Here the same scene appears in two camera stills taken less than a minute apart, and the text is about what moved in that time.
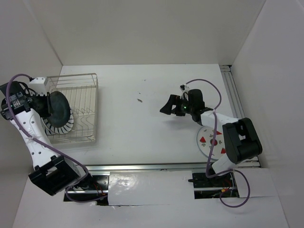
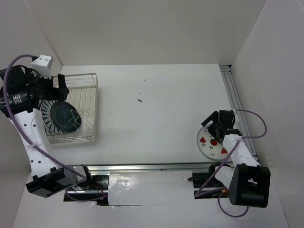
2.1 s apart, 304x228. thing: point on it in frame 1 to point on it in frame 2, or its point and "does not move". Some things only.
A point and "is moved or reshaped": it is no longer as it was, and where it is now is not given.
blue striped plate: (50, 129) does not move
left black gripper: (47, 111) to (54, 93)
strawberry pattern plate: (204, 140) does not move
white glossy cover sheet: (150, 187) does not move
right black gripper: (175, 100) to (214, 117)
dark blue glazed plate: (61, 109) is moved or reshaped
